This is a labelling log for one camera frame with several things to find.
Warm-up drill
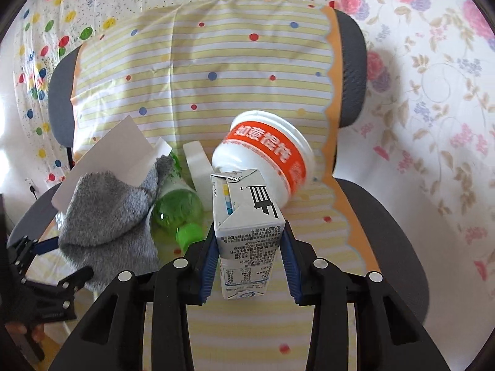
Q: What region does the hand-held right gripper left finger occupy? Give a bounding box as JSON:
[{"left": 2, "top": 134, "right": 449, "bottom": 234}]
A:
[{"left": 48, "top": 235, "right": 218, "bottom": 371}]

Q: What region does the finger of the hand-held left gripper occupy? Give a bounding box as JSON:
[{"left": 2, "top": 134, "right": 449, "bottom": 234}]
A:
[
  {"left": 7, "top": 236, "right": 61, "bottom": 277},
  {"left": 23, "top": 266, "right": 94, "bottom": 298}
]

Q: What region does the floral sheet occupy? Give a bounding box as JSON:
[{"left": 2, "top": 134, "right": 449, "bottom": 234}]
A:
[{"left": 332, "top": 0, "right": 495, "bottom": 318}]

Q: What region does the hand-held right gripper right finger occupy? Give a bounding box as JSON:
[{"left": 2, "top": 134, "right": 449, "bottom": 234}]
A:
[{"left": 280, "top": 226, "right": 451, "bottom": 371}]

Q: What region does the yellow striped dotted cloth cover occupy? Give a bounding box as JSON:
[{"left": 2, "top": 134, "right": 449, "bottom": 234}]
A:
[{"left": 27, "top": 0, "right": 383, "bottom": 371}]

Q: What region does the grey white fluffy cloth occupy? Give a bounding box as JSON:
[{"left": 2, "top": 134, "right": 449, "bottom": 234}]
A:
[{"left": 58, "top": 156, "right": 174, "bottom": 293}]

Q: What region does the white paper sheet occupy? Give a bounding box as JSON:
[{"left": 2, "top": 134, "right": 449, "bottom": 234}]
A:
[{"left": 51, "top": 115, "right": 173, "bottom": 211}]

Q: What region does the green plastic bottle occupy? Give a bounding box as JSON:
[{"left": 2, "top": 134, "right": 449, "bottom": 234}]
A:
[{"left": 151, "top": 154, "right": 205, "bottom": 250}]

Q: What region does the white jar with orange label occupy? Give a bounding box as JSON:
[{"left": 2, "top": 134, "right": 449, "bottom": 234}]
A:
[{"left": 211, "top": 110, "right": 316, "bottom": 206}]

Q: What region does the white milk carton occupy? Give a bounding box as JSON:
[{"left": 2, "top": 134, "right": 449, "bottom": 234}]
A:
[{"left": 210, "top": 169, "right": 286, "bottom": 301}]

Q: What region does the person's left hand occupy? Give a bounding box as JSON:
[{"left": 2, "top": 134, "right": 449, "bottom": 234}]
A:
[{"left": 8, "top": 322, "right": 46, "bottom": 348}]

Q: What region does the white foam block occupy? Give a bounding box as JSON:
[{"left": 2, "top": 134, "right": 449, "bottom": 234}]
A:
[{"left": 183, "top": 141, "right": 214, "bottom": 209}]

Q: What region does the grey office chair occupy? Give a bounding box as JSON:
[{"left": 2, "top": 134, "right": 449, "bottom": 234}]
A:
[{"left": 8, "top": 10, "right": 431, "bottom": 325}]

